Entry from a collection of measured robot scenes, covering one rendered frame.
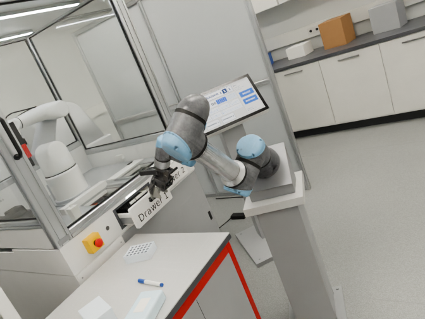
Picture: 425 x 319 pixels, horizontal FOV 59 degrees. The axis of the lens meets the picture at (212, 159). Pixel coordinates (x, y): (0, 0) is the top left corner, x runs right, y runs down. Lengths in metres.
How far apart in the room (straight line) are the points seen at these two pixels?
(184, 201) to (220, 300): 0.88
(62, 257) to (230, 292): 0.73
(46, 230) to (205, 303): 0.73
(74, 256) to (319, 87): 3.34
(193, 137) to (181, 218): 1.11
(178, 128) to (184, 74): 2.33
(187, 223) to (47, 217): 0.91
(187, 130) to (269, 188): 0.63
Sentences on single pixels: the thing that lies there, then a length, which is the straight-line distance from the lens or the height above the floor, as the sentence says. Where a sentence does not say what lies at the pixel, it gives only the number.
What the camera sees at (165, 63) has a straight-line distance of 3.65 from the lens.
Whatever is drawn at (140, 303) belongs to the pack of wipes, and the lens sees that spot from 1.39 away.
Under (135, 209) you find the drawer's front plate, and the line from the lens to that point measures 1.87.
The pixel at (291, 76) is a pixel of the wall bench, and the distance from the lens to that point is 4.50.
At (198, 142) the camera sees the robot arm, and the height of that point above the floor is 1.22.
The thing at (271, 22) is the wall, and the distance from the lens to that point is 5.23.
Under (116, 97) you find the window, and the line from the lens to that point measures 2.08.
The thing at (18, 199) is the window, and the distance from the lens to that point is 1.83.
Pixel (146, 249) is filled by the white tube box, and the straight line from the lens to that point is 1.72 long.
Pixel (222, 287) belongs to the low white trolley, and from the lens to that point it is 1.61.
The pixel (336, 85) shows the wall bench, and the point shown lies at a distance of 4.38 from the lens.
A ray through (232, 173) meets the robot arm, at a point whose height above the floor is 1.01.
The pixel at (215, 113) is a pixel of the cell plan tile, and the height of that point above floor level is 1.06.
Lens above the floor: 1.53
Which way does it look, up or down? 17 degrees down
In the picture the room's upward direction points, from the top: 22 degrees counter-clockwise
